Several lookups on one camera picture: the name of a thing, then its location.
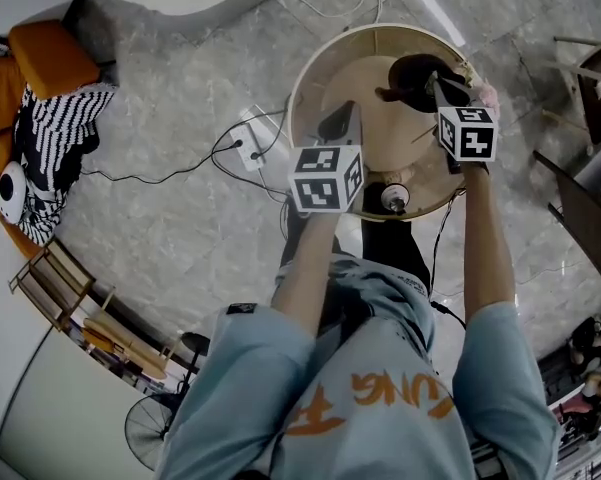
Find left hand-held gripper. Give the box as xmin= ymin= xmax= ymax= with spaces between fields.
xmin=289 ymin=101 xmax=366 ymax=215

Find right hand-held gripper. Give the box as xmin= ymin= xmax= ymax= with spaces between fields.
xmin=425 ymin=70 xmax=497 ymax=163

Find person's left forearm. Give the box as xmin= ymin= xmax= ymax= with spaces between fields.
xmin=278 ymin=211 xmax=342 ymax=314

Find person's right forearm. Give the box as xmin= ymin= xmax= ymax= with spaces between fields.
xmin=458 ymin=160 xmax=520 ymax=322

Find pink fluffy flowers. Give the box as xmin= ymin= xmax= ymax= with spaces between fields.
xmin=479 ymin=83 xmax=502 ymax=117

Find round wooden side table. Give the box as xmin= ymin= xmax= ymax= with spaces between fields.
xmin=323 ymin=55 xmax=444 ymax=182

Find white power strip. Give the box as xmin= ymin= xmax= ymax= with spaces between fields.
xmin=231 ymin=121 xmax=267 ymax=173

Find light bulb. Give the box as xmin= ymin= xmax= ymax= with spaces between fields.
xmin=379 ymin=181 xmax=412 ymax=217

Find black trousers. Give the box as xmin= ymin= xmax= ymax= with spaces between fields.
xmin=283 ymin=202 xmax=432 ymax=299

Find dark wooden chair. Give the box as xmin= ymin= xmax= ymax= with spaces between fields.
xmin=532 ymin=35 xmax=601 ymax=292

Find light blue printed shirt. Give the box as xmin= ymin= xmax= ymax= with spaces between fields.
xmin=154 ymin=255 xmax=564 ymax=480

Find wooden rack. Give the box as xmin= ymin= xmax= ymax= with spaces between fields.
xmin=8 ymin=240 xmax=97 ymax=333

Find orange cushion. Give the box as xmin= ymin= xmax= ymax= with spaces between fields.
xmin=7 ymin=17 xmax=102 ymax=102

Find black standing fan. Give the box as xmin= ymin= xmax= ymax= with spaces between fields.
xmin=124 ymin=331 xmax=212 ymax=473

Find white round device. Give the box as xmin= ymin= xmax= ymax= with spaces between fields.
xmin=0 ymin=160 xmax=30 ymax=225

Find black power cable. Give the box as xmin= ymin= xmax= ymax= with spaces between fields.
xmin=79 ymin=110 xmax=294 ymax=204

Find thin black cable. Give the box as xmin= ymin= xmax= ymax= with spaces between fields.
xmin=427 ymin=187 xmax=469 ymax=332

